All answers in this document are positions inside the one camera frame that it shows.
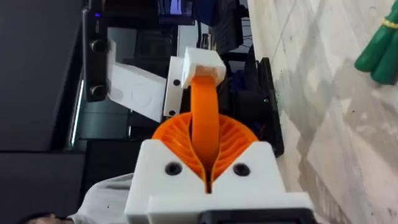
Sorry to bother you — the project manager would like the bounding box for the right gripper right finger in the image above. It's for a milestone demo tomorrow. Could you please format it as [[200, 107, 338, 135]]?
[[210, 113, 287, 194]]

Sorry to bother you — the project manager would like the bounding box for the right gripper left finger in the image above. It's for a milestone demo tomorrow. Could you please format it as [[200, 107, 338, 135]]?
[[124, 112, 208, 224]]

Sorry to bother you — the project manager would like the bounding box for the green toy vegetable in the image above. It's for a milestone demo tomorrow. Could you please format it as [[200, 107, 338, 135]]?
[[354, 0, 398, 85]]

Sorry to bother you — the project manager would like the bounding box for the person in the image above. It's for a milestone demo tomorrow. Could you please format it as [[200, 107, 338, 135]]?
[[18, 172, 135, 224]]

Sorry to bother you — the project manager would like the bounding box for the lit screen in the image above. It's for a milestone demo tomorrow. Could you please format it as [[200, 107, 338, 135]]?
[[157, 0, 194, 25]]

